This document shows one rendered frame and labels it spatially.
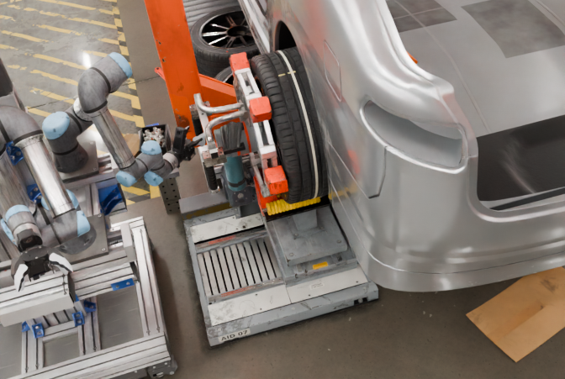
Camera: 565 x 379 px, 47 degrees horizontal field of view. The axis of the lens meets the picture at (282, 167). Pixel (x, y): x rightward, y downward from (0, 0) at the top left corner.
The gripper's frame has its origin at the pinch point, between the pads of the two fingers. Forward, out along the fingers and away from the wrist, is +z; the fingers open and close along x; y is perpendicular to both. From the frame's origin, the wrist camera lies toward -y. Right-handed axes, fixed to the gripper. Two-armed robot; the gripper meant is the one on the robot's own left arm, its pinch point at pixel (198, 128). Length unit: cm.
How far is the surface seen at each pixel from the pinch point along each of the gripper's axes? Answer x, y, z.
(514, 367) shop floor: 152, 83, -3
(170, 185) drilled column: -43, 62, 13
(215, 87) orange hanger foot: -12.9, 2.0, 32.5
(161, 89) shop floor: -130, 83, 109
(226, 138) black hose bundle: 31.6, -18.4, -18.6
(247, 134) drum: 29.1, -7.0, -2.0
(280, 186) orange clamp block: 55, -3, -20
